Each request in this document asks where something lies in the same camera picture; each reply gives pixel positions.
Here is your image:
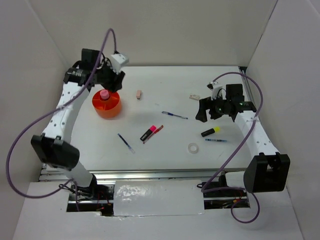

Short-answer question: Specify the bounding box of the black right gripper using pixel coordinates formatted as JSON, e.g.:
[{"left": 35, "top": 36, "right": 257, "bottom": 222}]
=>
[{"left": 195, "top": 92, "right": 231, "bottom": 122}]

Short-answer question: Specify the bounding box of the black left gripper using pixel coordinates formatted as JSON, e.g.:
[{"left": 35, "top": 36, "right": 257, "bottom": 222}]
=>
[{"left": 94, "top": 60, "right": 126, "bottom": 95}]

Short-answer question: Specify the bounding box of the clear tape roll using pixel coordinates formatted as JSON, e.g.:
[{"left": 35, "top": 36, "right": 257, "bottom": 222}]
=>
[{"left": 187, "top": 143, "right": 199, "bottom": 154}]

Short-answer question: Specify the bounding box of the blue patterned pen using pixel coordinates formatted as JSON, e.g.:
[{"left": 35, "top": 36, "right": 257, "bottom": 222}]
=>
[{"left": 205, "top": 138, "right": 228, "bottom": 143}]

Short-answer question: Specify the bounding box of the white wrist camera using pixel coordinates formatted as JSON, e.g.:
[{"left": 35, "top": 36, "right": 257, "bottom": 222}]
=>
[
  {"left": 109, "top": 53, "right": 129, "bottom": 74},
  {"left": 207, "top": 81, "right": 223, "bottom": 100}
]

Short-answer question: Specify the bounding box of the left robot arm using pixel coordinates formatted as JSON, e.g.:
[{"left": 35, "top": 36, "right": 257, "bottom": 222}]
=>
[{"left": 30, "top": 48, "right": 129, "bottom": 200}]

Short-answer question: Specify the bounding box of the pink highlighter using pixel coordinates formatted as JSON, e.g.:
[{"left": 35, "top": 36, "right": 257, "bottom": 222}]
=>
[{"left": 140, "top": 125, "right": 157, "bottom": 142}]

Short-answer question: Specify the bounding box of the purple cable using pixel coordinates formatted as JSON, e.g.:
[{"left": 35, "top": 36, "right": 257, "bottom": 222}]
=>
[
  {"left": 5, "top": 27, "right": 118, "bottom": 212},
  {"left": 200, "top": 71, "right": 264, "bottom": 224}
]

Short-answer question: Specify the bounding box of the blue refill pen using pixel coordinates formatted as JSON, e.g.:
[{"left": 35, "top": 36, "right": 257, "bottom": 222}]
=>
[{"left": 117, "top": 133, "right": 136, "bottom": 154}]

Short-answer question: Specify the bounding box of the orange round organizer container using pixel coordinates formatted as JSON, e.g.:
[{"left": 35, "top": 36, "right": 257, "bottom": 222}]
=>
[{"left": 91, "top": 90, "right": 122, "bottom": 119}]

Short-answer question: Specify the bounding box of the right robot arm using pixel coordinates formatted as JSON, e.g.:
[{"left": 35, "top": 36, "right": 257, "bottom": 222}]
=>
[{"left": 195, "top": 83, "right": 291, "bottom": 193}]

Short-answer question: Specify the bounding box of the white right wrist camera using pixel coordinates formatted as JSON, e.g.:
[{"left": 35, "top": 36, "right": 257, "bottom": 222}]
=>
[{"left": 207, "top": 81, "right": 223, "bottom": 100}]

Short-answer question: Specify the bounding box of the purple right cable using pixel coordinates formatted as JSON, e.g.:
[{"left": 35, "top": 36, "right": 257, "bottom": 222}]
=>
[{"left": 200, "top": 71, "right": 264, "bottom": 224}]

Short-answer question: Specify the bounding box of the pink eraser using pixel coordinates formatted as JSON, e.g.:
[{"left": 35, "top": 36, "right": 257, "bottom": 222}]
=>
[{"left": 136, "top": 90, "right": 142, "bottom": 101}]

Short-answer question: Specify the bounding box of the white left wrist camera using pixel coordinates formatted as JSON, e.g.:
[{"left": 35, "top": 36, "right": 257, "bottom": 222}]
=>
[{"left": 109, "top": 53, "right": 129, "bottom": 74}]

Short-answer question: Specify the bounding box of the white foil cover sheet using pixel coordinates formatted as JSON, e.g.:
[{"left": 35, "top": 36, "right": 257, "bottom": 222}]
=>
[{"left": 113, "top": 180, "right": 205, "bottom": 217}]

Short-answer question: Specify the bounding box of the small white eraser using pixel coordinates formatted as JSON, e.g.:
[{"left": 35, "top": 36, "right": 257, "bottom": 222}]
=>
[{"left": 189, "top": 94, "right": 201, "bottom": 101}]

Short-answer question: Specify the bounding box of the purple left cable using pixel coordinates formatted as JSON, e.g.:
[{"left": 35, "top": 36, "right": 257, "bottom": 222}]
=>
[{"left": 5, "top": 27, "right": 118, "bottom": 212}]

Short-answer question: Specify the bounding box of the red pen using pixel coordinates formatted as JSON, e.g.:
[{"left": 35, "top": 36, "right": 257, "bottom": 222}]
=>
[{"left": 143, "top": 125, "right": 164, "bottom": 144}]

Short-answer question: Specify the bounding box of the yellow highlighter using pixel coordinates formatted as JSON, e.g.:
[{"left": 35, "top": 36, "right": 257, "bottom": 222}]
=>
[{"left": 201, "top": 126, "right": 220, "bottom": 138}]

